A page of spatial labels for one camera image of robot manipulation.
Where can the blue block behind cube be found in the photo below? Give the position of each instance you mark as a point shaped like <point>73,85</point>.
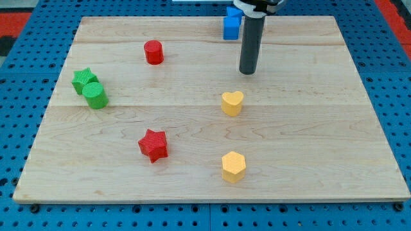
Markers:
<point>234,12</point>

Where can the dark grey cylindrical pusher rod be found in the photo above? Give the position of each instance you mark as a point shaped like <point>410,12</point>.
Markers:
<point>250,44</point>

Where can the yellow heart block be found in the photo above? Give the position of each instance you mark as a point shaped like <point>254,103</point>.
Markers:
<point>232,103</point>

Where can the yellow hexagon block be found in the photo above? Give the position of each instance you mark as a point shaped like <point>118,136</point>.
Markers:
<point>233,167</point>

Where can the green star block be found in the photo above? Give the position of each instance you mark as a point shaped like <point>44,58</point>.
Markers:
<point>82,78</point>

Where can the red star block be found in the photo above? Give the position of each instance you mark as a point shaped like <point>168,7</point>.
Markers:
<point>154,145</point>

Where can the green cylinder block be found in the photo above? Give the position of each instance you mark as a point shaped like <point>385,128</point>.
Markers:
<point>95,95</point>

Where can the red cylinder block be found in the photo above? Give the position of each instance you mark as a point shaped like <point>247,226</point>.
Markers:
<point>153,52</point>

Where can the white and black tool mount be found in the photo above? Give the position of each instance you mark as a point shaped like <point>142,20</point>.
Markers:
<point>259,8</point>

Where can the wooden board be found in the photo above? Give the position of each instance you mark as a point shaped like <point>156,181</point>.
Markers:
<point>307,129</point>

